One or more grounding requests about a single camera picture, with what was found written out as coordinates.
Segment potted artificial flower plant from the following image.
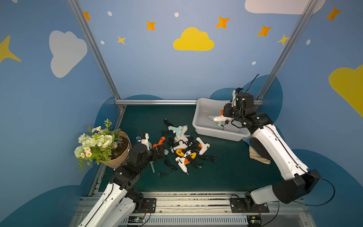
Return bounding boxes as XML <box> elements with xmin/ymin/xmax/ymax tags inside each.
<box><xmin>74</xmin><ymin>119</ymin><xmax>132</xmax><ymax>171</ymax></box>

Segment white glue gun under mint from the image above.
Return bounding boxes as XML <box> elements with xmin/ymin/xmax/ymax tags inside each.
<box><xmin>171</xmin><ymin>141</ymin><xmax>188</xmax><ymax>153</ymax></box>

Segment white glue gun right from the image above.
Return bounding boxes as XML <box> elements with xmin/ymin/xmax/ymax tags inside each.
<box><xmin>196</xmin><ymin>137</ymin><xmax>210</xmax><ymax>155</ymax></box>

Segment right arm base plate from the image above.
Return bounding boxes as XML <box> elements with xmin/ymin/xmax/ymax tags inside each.
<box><xmin>230</xmin><ymin>197</ymin><xmax>269</xmax><ymax>213</ymax></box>

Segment white glue gun orange trigger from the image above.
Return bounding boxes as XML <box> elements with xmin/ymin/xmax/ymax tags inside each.
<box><xmin>209</xmin><ymin>110</ymin><xmax>232</xmax><ymax>122</ymax></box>

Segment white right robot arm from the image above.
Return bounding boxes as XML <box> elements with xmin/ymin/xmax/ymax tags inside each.
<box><xmin>223</xmin><ymin>88</ymin><xmax>320</xmax><ymax>211</ymax></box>

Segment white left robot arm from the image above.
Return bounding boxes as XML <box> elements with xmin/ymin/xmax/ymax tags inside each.
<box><xmin>79</xmin><ymin>143</ymin><xmax>165</xmax><ymax>227</ymax></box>

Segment white orange glue gun centre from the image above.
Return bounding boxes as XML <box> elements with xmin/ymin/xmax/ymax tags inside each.
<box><xmin>175</xmin><ymin>157</ymin><xmax>189</xmax><ymax>175</ymax></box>

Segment white plastic storage box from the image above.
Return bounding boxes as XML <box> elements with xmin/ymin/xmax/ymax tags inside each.
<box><xmin>192</xmin><ymin>98</ymin><xmax>251</xmax><ymax>141</ymax></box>

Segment yellow glue gun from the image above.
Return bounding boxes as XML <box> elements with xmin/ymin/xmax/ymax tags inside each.
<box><xmin>176</xmin><ymin>149</ymin><xmax>197</xmax><ymax>159</ymax></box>

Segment aluminium back frame rail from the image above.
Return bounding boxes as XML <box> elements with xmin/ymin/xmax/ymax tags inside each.
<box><xmin>114</xmin><ymin>98</ymin><xmax>264</xmax><ymax>106</ymax></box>

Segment left aluminium frame post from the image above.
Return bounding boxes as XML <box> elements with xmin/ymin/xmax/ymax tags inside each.
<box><xmin>68</xmin><ymin>0</ymin><xmax>125</xmax><ymax>112</ymax></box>

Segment aluminium frame post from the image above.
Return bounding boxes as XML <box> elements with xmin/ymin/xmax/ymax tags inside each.
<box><xmin>254</xmin><ymin>0</ymin><xmax>319</xmax><ymax>106</ymax></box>
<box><xmin>68</xmin><ymin>0</ymin><xmax>125</xmax><ymax>112</ymax></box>

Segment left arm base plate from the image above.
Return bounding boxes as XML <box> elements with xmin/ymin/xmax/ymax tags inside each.
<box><xmin>133</xmin><ymin>198</ymin><xmax>157</xmax><ymax>213</ymax></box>

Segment light mint glue gun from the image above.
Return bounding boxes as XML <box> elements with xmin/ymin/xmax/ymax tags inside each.
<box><xmin>210</xmin><ymin>117</ymin><xmax>224</xmax><ymax>130</ymax></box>

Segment right aluminium frame post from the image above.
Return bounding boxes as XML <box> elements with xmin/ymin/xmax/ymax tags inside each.
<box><xmin>254</xmin><ymin>0</ymin><xmax>319</xmax><ymax>106</ymax></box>

